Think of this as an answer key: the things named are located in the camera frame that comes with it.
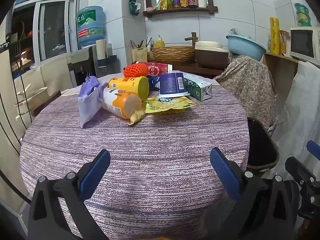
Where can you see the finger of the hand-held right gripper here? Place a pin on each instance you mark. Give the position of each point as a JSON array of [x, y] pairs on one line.
[[298, 167], [314, 149]]

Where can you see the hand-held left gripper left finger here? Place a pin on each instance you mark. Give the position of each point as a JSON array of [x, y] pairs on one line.
[[96, 172]]

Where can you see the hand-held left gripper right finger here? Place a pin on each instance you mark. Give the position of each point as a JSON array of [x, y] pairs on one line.
[[223, 175]]

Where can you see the dark brown trash bin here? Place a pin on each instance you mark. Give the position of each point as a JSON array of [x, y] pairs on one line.
[[262, 142]]

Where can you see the pale yellow wrapper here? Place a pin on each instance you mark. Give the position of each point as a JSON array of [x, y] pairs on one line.
[[136, 117]]

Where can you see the purple tissue packet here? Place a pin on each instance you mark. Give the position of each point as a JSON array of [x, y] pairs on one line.
[[88, 102]]

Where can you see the white orange drink bottle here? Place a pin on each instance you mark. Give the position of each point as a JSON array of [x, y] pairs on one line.
[[117, 102]]

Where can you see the yellow snack wrapper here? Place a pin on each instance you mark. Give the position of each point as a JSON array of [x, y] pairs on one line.
[[170, 103]]

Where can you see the green white drink carton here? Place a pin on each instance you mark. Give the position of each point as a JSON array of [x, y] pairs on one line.
[[197, 87]]

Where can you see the yellow cylindrical can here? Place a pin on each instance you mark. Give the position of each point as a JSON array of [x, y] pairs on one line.
[[126, 85]]

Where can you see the blue white yogurt cup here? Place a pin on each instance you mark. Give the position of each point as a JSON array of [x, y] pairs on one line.
[[172, 82]]

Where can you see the blue wrapper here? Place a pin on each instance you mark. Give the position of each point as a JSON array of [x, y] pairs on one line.
[[153, 82]]

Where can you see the orange foam fruit net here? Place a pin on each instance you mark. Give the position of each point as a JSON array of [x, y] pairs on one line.
[[135, 70]]

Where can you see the red paper cup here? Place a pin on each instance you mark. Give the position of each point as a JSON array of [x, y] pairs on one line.
[[160, 69]]

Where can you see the white plastic sheet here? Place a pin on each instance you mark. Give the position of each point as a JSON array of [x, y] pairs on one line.
[[300, 105]]

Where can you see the purple striped tablecloth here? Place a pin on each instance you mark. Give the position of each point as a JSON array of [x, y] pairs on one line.
[[150, 140]]

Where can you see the wooden cabinet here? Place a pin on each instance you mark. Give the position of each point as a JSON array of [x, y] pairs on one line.
[[280, 72]]

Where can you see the floral paisley cloth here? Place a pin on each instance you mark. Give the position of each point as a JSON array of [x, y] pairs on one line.
[[247, 85]]

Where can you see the beige cushioned seat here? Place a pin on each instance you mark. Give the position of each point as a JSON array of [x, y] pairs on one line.
[[50, 80]]

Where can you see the white microwave oven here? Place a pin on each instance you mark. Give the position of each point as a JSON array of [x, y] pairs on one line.
[[302, 42]]

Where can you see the wooden counter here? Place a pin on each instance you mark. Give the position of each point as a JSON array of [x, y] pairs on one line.
[[197, 70]]

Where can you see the grey water dispenser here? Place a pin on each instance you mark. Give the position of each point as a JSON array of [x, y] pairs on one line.
[[82, 60]]

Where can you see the yellow roll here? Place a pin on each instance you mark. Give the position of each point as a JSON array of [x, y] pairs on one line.
[[274, 35]]

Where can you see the white paper cup stack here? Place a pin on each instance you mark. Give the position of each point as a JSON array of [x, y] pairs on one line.
[[101, 51]]

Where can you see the beige brown wash basin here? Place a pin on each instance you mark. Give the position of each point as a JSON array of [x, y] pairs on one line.
[[210, 53]]

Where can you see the light blue plastic basin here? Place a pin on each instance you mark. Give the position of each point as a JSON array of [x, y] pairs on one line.
[[245, 47]]

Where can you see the beige chopstick holder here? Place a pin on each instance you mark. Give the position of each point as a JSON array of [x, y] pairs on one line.
[[139, 54]]

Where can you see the wicker basket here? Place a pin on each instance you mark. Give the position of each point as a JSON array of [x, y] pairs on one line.
[[172, 55]]

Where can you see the bunch of dark chopsticks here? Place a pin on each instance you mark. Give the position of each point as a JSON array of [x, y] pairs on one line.
[[140, 43]]

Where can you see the brass faucet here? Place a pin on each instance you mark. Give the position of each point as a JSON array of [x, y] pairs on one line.
[[193, 38]]

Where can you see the yellow soap dispenser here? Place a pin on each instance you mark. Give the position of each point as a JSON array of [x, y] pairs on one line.
[[159, 42]]

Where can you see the blue water jug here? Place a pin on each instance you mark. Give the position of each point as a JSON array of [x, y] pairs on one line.
[[90, 25]]

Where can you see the sliding window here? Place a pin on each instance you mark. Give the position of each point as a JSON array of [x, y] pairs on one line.
[[52, 30]]

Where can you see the small pink pot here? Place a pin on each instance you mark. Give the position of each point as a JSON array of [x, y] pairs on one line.
[[150, 9]]

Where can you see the small yellow green bottle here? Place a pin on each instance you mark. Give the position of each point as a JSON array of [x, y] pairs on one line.
[[169, 2]]

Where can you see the yellow green seasoning packet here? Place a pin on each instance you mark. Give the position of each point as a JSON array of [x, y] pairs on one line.
[[163, 3]]

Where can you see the green wall bag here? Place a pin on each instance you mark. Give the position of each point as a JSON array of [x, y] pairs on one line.
[[134, 6]]

